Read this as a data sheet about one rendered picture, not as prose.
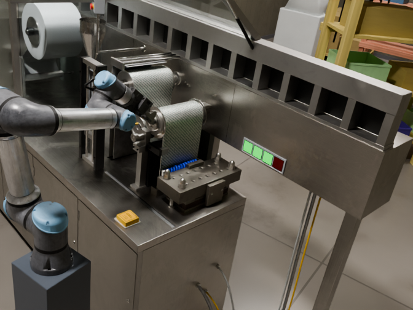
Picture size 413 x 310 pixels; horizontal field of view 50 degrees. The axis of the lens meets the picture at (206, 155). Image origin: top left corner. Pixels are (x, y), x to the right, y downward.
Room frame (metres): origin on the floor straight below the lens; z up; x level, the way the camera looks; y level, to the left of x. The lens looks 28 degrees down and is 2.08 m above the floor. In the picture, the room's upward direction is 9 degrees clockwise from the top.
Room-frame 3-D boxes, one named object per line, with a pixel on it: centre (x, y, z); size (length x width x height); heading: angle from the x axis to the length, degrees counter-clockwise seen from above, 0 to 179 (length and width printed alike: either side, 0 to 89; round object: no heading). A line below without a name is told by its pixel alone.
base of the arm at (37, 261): (1.24, 0.50, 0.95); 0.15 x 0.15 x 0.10
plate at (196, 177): (1.83, 0.01, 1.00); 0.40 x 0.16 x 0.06; 137
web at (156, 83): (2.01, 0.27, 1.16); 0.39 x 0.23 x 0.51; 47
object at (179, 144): (1.88, 0.12, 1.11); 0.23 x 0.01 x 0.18; 137
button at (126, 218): (1.55, 0.29, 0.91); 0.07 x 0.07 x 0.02; 47
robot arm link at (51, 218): (1.24, 0.51, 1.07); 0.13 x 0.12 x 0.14; 58
